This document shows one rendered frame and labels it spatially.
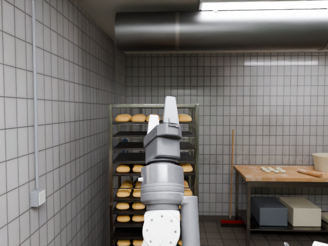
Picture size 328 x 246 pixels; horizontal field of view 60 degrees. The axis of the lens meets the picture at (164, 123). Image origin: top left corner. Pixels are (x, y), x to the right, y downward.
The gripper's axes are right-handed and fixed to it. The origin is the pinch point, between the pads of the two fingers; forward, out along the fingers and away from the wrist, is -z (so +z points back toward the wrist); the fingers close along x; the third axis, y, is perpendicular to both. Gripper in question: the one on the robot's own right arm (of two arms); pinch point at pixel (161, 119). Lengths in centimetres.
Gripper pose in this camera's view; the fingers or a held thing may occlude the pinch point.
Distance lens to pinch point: 62.8
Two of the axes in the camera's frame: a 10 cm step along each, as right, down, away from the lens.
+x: 3.5, -3.4, -8.7
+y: -9.3, -1.1, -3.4
